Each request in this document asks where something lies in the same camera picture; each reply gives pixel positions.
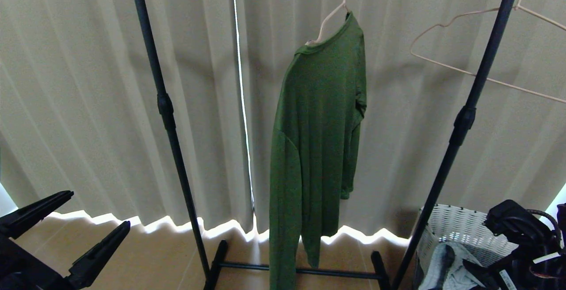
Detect pale grey shorts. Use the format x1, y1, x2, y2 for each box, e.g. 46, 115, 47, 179
418, 241, 487, 290

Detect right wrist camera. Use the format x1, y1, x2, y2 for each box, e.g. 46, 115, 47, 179
483, 199, 539, 247

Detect beige curtain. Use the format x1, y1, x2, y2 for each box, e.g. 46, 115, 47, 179
0, 0, 566, 244

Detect white laundry basket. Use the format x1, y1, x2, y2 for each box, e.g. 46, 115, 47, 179
413, 204, 521, 290

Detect black clothes rack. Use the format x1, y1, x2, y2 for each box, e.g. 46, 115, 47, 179
11, 0, 553, 290

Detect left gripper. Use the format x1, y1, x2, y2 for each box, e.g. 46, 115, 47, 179
0, 190, 131, 290

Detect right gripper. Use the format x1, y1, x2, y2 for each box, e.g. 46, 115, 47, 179
486, 246, 566, 290

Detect green long-sleeved shirt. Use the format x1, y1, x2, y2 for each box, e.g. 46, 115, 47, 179
269, 11, 367, 290

